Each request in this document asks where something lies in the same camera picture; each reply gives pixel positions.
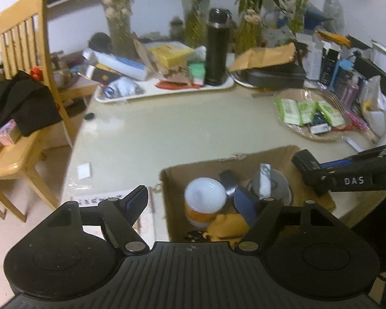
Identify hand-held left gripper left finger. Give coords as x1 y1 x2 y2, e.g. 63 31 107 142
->
29 185 148 255

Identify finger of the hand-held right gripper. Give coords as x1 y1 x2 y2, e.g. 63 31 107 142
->
317 169 374 195
320 146 386 169

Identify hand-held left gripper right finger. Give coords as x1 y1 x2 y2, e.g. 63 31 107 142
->
234 187 357 253

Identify yellow bear toy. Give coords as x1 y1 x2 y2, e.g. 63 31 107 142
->
202 213 250 242

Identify cardboard box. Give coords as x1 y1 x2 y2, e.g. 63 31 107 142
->
159 145 337 243

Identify white jar orange label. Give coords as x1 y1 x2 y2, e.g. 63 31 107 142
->
184 177 227 229

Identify round wicker plate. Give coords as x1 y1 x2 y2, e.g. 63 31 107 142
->
274 88 353 142

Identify black tissue pack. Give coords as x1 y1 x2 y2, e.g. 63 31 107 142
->
309 111 332 135

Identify pink pens bundle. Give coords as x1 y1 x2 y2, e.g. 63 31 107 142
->
341 108 378 136

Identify printed paper note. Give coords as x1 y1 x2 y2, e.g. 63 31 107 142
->
70 187 156 237

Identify green wet wipes pack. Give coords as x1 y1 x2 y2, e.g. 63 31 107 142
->
296 101 317 124
276 98 304 127
317 101 345 127

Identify white plastic bag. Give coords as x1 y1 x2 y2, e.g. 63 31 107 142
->
362 75 386 144

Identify pink pump bottle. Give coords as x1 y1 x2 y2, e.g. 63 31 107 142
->
341 74 361 108

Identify black carton box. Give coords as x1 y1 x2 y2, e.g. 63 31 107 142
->
319 48 341 86

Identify white carton box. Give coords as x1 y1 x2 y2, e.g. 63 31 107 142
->
304 34 332 81

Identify dark grey zip case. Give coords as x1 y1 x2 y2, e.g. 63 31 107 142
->
246 63 307 88

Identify red packet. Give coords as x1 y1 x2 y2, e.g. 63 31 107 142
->
156 80 203 89

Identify black box gold emblem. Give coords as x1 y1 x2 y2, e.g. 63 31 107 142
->
87 66 123 84

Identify brown paper envelope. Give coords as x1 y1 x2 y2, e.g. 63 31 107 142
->
228 43 296 72

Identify white lotion bottle blue label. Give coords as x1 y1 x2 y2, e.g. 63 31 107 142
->
84 48 148 82

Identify green box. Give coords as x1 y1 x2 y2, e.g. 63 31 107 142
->
188 62 207 86

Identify pink tissue packet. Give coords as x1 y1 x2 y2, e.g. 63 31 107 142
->
0 119 21 146

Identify yellow carton box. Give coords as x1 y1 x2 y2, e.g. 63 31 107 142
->
150 43 195 68

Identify glass vase bamboo stems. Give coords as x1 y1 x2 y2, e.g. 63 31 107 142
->
289 0 312 36
235 8 264 55

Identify black garment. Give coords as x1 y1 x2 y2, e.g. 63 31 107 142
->
0 70 62 137

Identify black thermos bottle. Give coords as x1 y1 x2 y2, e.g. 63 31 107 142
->
205 7 230 86

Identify glass vase green stems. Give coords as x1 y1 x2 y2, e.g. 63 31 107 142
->
180 0 213 48

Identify wooden chair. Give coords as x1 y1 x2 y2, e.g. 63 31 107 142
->
0 0 74 222

